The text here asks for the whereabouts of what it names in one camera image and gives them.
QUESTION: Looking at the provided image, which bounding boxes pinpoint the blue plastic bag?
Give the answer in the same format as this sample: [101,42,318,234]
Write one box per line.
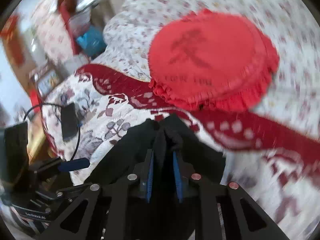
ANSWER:
[76,25,107,58]

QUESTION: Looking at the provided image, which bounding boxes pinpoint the black smartphone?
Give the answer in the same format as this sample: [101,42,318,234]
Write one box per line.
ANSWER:
[61,103,78,142]

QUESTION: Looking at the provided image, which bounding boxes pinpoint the small-flower bed sheet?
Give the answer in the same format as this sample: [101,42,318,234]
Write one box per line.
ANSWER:
[92,0,320,133]

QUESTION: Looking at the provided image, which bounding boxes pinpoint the red heart ruffled pillow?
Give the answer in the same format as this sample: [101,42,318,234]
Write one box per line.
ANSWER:
[148,9,280,112]

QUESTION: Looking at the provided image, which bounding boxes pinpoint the red white floral blanket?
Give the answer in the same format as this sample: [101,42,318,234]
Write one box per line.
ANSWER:
[42,64,319,239]

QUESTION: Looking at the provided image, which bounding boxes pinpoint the black cable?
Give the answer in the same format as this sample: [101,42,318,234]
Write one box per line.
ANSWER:
[23,103,82,162]

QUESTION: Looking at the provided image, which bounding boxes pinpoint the translucent plastic bag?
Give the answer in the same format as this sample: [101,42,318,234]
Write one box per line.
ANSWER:
[68,8,91,38]

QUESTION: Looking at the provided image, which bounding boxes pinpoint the black pants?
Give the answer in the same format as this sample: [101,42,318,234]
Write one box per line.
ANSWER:
[87,115,225,239]

